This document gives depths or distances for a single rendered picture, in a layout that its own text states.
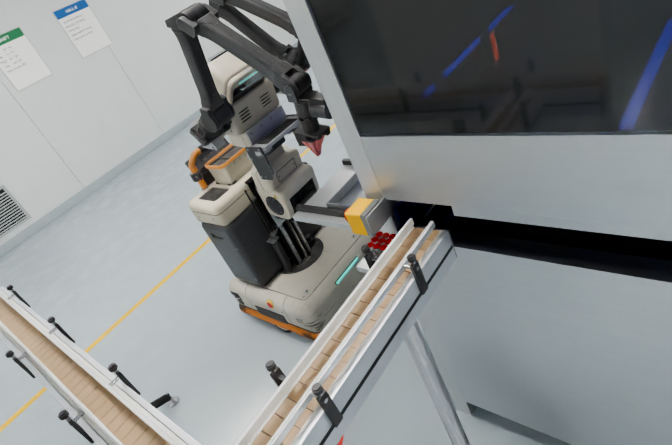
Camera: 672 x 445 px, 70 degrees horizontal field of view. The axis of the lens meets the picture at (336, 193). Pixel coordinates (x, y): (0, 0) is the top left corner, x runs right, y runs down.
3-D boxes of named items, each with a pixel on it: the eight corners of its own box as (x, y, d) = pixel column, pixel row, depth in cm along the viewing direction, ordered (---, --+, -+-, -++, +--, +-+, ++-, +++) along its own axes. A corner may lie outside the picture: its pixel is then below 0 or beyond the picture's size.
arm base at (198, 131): (211, 115, 187) (188, 131, 180) (214, 103, 180) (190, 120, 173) (227, 130, 186) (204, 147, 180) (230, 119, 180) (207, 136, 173)
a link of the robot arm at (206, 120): (178, -3, 149) (155, 10, 144) (209, 1, 143) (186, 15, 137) (222, 115, 180) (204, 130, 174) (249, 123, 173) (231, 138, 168)
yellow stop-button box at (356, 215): (387, 220, 129) (379, 199, 125) (373, 237, 125) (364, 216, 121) (366, 217, 134) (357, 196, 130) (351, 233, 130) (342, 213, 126)
